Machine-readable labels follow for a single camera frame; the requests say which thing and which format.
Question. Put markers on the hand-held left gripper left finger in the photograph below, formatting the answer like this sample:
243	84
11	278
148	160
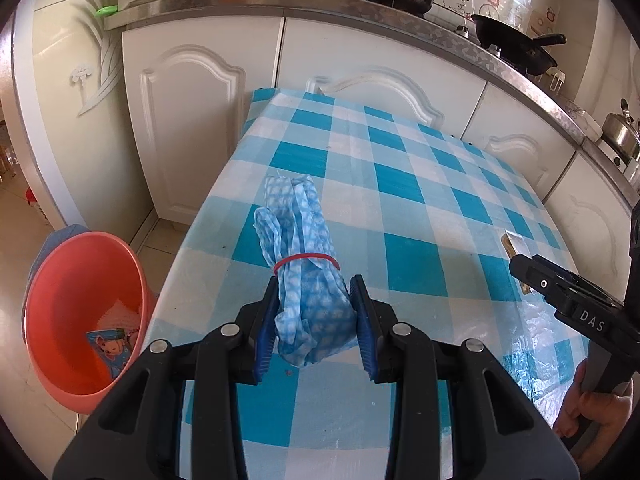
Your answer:
263	340

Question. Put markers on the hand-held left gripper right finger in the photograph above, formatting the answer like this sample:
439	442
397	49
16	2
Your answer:
364	335

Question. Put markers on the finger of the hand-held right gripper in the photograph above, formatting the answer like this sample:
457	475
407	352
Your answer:
542	282

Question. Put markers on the small white gold wrapper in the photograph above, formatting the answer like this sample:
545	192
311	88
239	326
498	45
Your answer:
515	242

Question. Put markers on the blue patterned cloth bundle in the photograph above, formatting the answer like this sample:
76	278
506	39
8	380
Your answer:
305	240

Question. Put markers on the pink plastic bucket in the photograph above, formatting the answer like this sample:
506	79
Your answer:
65	300

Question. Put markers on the person's right hand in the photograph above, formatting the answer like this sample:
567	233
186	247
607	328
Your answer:
595	410

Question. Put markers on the cartoon print packet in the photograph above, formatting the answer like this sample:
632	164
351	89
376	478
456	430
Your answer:
112	352

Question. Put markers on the steel kettle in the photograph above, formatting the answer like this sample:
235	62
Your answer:
620	132

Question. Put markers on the blue cushioned stool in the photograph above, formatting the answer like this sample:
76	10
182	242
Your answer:
55	235

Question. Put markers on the black frying pan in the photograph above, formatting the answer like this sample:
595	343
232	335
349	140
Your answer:
510	40

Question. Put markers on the cream refrigerator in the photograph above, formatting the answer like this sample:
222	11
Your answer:
65	135

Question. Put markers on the grey kitchen countertop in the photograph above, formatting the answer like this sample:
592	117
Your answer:
300	2

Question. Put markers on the green clip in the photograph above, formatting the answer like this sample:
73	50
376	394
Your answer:
106	10

